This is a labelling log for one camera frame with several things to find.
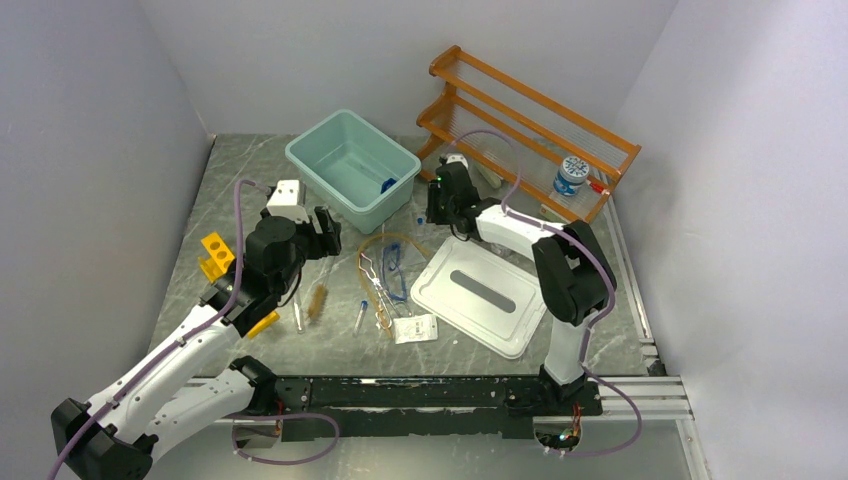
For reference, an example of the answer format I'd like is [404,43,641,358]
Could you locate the small white plastic bag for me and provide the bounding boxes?
[393,314,438,345]

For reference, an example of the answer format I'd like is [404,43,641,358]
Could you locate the white green small box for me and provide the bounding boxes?
[539,205,565,223]

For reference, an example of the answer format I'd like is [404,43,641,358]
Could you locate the orange wooden shelf rack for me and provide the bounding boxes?
[416,45,641,222]

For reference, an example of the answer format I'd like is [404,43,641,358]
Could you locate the yellow rubber tubing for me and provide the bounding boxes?
[356,232,432,339]

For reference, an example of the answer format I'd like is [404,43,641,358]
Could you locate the blue item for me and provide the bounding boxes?
[380,178,397,194]

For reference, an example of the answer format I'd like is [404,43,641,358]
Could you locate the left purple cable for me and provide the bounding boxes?
[46,179,341,480]

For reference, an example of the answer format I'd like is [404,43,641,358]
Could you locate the purple cable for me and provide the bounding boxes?
[447,129,644,460]
[46,179,341,480]

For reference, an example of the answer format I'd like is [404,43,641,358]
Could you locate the clear plastic funnel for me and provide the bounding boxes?
[398,241,431,269]

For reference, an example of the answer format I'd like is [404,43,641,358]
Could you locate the black mounting rail base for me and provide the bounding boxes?
[237,375,603,441]

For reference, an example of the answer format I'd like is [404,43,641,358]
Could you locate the blue white lidded jar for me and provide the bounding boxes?
[553,156,590,196]

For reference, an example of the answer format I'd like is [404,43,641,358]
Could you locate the metal crucible tongs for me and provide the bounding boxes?
[357,252,412,339]

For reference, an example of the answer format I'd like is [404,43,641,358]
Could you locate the brown test tube brush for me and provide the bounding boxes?
[307,256,336,323]

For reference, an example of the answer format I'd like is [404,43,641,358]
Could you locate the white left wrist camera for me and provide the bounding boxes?
[266,180,309,224]

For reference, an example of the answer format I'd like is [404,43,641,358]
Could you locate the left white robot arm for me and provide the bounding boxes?
[51,207,342,479]

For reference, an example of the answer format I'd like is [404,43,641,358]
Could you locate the clear glass test tube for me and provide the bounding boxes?
[290,288,305,334]

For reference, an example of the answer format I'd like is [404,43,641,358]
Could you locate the light green plastic bin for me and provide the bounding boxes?
[285,109,422,234]

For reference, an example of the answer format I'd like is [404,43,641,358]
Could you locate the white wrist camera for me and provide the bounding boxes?
[266,180,309,224]
[444,153,468,167]

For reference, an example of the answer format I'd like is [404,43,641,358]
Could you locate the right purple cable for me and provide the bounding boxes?
[447,129,644,460]

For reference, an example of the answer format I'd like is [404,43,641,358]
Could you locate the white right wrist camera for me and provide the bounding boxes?
[444,153,468,167]

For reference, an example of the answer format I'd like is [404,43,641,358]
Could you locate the blue safety glasses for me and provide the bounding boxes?
[381,242,408,302]

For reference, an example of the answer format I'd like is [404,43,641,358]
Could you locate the white plastic bin lid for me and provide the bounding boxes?
[410,237,546,360]

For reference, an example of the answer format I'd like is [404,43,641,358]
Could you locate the yellow test tube rack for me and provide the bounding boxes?
[198,232,280,339]

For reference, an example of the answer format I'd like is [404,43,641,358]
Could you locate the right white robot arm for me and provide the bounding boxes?
[426,160,617,414]

